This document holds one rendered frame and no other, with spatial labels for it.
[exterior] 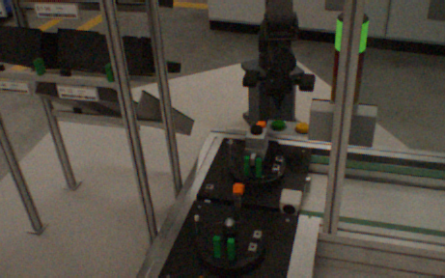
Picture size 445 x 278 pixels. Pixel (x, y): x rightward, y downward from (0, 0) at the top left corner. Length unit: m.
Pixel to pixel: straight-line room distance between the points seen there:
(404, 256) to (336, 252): 0.14
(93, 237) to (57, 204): 0.18
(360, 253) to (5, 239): 0.85
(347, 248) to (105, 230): 0.59
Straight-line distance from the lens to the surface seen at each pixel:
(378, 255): 1.06
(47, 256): 1.21
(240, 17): 4.39
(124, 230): 1.21
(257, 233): 0.96
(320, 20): 4.18
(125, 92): 0.87
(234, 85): 1.76
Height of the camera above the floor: 1.70
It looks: 35 degrees down
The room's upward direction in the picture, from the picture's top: 4 degrees counter-clockwise
